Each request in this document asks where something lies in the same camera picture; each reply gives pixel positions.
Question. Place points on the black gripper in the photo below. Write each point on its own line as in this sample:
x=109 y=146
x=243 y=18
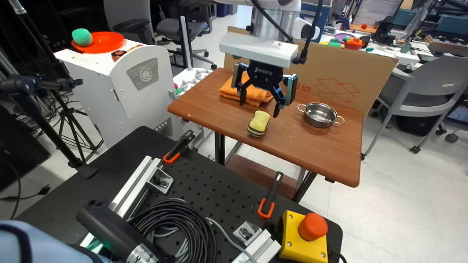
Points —
x=265 y=75

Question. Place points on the yellow plushy toy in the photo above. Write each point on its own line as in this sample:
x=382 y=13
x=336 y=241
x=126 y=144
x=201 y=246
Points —
x=259 y=124

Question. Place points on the small steel pot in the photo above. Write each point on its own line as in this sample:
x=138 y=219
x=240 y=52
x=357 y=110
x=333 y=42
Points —
x=319 y=116

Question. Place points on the folded orange cloth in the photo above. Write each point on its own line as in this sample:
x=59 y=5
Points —
x=257 y=96

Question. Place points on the wooden table with black legs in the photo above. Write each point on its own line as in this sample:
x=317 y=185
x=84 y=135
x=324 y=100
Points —
x=302 y=141

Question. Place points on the brown cardboard sheet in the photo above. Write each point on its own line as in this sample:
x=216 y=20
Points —
x=341 y=78

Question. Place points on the orange black bar clamp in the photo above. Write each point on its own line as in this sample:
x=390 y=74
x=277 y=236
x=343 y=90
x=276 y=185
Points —
x=270 y=195
x=178 y=148

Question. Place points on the grey office chair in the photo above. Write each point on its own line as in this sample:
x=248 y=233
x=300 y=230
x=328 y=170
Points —
x=170 y=24

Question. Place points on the black perforated breadboard table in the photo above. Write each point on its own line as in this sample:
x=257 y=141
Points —
x=205 y=191

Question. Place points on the white machine cabinet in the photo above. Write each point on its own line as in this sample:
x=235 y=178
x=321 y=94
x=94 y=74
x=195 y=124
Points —
x=122 y=93

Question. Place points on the yellow emergency stop button box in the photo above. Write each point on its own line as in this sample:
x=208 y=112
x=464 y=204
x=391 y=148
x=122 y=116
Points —
x=305 y=239

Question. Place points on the short aluminium extrusion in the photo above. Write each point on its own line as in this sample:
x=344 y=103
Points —
x=261 y=246

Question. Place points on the long aluminium extrusion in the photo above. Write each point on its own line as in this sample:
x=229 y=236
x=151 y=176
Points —
x=137 y=185

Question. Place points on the grey plastic chair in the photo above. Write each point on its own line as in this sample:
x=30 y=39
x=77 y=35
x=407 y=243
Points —
x=429 y=89

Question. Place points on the orange plate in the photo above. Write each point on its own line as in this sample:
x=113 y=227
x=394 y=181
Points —
x=104 y=42

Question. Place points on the green ball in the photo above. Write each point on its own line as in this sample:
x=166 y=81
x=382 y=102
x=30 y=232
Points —
x=81 y=37

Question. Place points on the blue rounded object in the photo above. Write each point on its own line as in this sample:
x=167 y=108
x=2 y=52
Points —
x=30 y=243

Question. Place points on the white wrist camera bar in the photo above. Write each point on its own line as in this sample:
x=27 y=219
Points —
x=258 y=49

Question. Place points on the small metal bracket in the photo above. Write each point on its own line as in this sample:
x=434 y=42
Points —
x=161 y=182

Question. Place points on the black camera tripod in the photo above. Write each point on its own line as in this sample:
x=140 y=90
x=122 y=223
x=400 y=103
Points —
x=49 y=103

